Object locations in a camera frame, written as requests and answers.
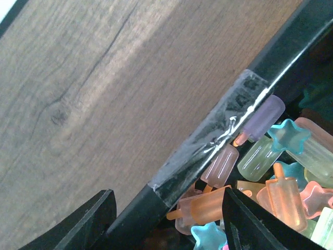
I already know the pale green popsicle candy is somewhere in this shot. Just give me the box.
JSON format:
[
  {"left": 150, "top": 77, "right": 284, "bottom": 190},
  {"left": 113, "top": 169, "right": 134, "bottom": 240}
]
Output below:
[{"left": 237, "top": 136, "right": 282, "bottom": 182}]

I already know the pink star candy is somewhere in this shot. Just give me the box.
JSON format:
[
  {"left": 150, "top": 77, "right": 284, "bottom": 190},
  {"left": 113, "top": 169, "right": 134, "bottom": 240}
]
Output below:
[{"left": 300, "top": 181, "right": 332, "bottom": 219}]

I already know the orange popsicle candy lying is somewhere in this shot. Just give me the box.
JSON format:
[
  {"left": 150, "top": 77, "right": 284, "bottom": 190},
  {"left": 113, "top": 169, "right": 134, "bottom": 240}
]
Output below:
[{"left": 166, "top": 185, "right": 231, "bottom": 226}]

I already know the pink popsicle candy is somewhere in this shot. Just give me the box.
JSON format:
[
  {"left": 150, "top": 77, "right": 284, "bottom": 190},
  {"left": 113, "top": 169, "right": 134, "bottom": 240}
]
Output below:
[{"left": 200, "top": 145, "right": 239, "bottom": 193}]

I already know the black bin with popsicle candies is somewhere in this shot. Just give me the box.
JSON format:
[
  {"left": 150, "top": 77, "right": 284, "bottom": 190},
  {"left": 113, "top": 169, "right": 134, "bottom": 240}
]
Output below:
[{"left": 104, "top": 0, "right": 333, "bottom": 250}]

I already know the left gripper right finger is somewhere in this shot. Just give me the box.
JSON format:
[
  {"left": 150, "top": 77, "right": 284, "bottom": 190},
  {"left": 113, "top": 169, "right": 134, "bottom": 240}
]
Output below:
[{"left": 223, "top": 187, "right": 323, "bottom": 249}]

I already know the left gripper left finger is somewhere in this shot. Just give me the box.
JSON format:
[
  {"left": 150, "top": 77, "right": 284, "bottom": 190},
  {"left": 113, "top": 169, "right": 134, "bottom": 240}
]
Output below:
[{"left": 21, "top": 189, "right": 116, "bottom": 249}]

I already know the clear adhesive tape strip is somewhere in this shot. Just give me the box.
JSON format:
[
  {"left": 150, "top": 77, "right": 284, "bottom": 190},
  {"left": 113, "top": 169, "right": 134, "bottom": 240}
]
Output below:
[{"left": 148, "top": 69, "right": 274, "bottom": 210}]

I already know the blue star candy lower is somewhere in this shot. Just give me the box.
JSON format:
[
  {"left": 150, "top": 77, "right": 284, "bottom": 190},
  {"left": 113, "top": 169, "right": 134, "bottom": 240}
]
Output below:
[{"left": 191, "top": 222, "right": 227, "bottom": 250}]

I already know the blue star candy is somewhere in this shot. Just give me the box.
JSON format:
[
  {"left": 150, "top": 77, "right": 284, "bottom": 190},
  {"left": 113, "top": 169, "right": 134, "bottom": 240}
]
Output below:
[
  {"left": 191, "top": 222, "right": 227, "bottom": 250},
  {"left": 267, "top": 119, "right": 311, "bottom": 154}
]

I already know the purple popsicle candy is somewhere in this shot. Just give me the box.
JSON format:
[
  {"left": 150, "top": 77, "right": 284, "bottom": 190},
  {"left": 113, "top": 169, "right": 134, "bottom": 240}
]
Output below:
[{"left": 233, "top": 95, "right": 286, "bottom": 147}]

